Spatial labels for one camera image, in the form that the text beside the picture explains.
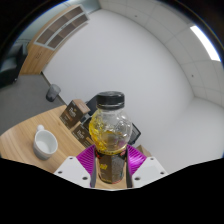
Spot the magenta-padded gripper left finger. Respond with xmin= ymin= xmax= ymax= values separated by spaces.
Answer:
xmin=54 ymin=143 xmax=98 ymax=189

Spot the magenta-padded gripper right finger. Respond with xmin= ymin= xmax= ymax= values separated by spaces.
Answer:
xmin=126 ymin=143 xmax=170 ymax=189

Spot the clear black-capped drink bottle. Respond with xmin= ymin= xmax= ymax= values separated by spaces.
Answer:
xmin=88 ymin=90 xmax=134 ymax=185

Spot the wooden side desk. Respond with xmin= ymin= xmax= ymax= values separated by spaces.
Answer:
xmin=136 ymin=144 xmax=153 ymax=158

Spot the white mug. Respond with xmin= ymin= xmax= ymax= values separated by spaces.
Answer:
xmin=32 ymin=124 xmax=59 ymax=161

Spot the tall brown carton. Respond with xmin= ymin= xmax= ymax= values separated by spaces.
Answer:
xmin=59 ymin=98 xmax=91 ymax=130

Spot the black padded office chair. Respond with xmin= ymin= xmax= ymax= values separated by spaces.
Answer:
xmin=84 ymin=94 xmax=101 ymax=117

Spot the grey waste bin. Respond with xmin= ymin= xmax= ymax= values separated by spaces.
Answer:
xmin=45 ymin=83 xmax=62 ymax=103

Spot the wooden shelf cabinet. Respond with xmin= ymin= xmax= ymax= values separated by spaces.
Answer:
xmin=18 ymin=3 xmax=91 ymax=76

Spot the long ceiling light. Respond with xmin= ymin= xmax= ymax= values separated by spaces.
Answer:
xmin=189 ymin=24 xmax=222 ymax=63

